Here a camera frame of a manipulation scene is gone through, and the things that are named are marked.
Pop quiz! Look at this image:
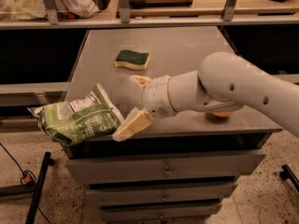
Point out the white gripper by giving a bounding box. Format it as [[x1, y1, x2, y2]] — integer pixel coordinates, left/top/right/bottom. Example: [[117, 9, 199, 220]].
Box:
[[112, 75, 177, 142]]

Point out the green jalapeno chip bag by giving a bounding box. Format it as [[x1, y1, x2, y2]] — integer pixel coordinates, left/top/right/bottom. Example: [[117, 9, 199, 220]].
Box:
[[29, 84, 124, 147]]

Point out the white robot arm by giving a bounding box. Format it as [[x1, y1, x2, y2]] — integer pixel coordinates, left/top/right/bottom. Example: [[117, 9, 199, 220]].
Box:
[[112, 52, 299, 142]]

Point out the green and yellow sponge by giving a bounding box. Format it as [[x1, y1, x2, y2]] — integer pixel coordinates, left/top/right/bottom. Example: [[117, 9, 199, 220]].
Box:
[[114, 49, 150, 71]]

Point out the white cloth bag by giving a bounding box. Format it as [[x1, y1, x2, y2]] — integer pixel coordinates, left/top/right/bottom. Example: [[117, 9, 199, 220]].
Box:
[[0, 0, 99, 21]]

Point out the orange fruit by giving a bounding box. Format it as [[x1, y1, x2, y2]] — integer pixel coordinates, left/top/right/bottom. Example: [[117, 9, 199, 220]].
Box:
[[212, 111, 234, 118]]

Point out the grey drawer cabinet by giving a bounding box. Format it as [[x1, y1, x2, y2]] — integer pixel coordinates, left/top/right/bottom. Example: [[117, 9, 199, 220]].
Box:
[[65, 27, 280, 220]]

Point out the top grey drawer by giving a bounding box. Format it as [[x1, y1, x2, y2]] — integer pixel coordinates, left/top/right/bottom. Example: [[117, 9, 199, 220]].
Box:
[[66, 149, 265, 185]]

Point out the grey drawer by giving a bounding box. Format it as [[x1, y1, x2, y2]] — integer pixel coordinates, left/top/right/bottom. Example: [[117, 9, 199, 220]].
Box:
[[100, 202, 221, 222], [66, 149, 265, 185], [85, 181, 237, 206]]

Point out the middle grey drawer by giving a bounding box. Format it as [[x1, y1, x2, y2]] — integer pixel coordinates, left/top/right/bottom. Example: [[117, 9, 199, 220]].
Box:
[[85, 181, 237, 206]]

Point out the bottom grey drawer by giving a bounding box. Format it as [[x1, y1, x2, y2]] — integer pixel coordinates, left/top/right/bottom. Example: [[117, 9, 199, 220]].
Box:
[[100, 202, 221, 222]]

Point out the black stand leg left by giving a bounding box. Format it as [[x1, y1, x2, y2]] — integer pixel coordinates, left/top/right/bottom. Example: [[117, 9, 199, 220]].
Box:
[[0, 152, 54, 224]]

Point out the black stand foot right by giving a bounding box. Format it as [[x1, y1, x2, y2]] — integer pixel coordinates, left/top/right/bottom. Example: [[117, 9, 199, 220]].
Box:
[[280, 164, 299, 191]]

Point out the grey metal shelf rail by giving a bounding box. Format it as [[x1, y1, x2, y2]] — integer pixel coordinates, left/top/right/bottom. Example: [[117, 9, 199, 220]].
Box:
[[0, 0, 299, 30]]

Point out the black cable with red clip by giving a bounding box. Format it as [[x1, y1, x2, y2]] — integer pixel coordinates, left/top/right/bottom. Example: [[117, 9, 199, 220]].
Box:
[[0, 142, 54, 224]]

